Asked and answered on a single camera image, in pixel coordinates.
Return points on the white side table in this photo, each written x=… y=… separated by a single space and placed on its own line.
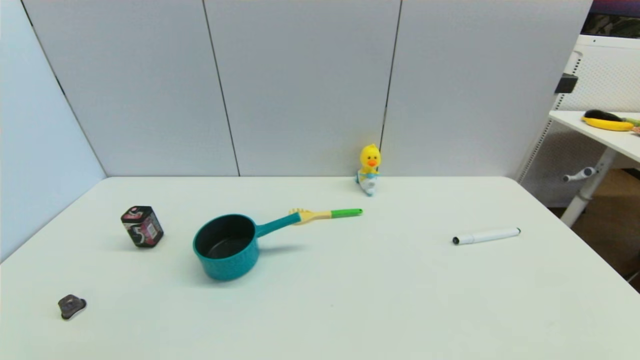
x=600 y=131

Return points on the yellow banana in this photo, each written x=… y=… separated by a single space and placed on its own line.
x=607 y=124

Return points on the grey coffee capsule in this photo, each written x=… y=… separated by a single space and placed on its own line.
x=71 y=305

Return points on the black partition clamp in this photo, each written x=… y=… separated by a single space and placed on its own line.
x=566 y=83

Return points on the teal saucepan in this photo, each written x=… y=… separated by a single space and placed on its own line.
x=227 y=247

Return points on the black box with red print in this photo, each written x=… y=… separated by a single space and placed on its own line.
x=142 y=227

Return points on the white perforated panel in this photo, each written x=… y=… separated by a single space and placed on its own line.
x=610 y=75

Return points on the green object on side table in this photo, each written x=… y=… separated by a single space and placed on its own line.
x=632 y=121

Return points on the black oval object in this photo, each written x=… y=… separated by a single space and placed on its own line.
x=602 y=115

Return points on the white marker pen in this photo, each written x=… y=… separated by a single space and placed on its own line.
x=487 y=235

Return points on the yellow duck toy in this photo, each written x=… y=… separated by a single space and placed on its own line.
x=370 y=167

